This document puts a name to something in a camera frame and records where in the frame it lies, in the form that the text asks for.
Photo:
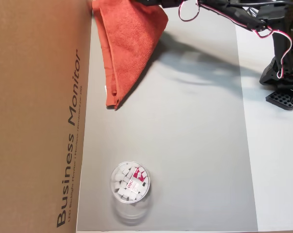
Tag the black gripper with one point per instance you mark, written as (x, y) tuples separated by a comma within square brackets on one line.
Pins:
[(161, 3)]

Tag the orange terry towel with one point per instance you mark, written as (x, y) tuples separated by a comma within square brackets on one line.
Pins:
[(129, 48)]

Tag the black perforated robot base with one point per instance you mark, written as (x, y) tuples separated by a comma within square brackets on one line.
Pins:
[(281, 100)]

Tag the white towel label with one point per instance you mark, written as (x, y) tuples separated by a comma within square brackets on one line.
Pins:
[(105, 88)]

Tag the brown cardboard monitor box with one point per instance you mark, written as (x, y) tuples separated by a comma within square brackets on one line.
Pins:
[(27, 109)]

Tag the red white paper insert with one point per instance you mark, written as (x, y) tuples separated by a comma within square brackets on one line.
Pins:
[(136, 180)]

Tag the clear plastic jar white cubes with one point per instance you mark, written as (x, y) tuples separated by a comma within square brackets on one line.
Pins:
[(130, 184)]

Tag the grey table mat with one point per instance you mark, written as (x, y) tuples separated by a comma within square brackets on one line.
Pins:
[(185, 189)]

